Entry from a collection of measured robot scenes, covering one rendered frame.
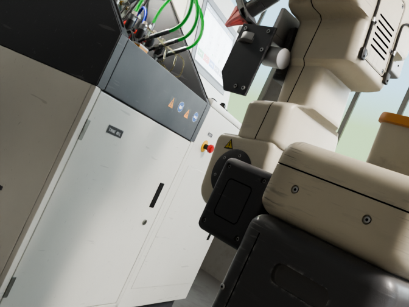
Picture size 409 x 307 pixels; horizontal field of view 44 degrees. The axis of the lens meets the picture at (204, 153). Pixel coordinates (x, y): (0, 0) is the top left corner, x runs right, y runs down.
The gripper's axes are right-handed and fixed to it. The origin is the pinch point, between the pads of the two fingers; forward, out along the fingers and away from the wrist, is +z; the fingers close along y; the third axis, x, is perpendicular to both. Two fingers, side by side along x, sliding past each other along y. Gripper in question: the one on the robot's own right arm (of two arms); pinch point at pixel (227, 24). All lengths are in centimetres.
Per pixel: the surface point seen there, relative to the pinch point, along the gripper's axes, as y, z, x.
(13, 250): -68, 60, 47
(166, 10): 33.2, 27.3, -9.1
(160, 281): -61, 85, -50
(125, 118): -34, 30, 28
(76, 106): -38, 31, 47
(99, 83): -34, 23, 46
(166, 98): -23.0, 24.5, 11.1
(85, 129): -43, 33, 43
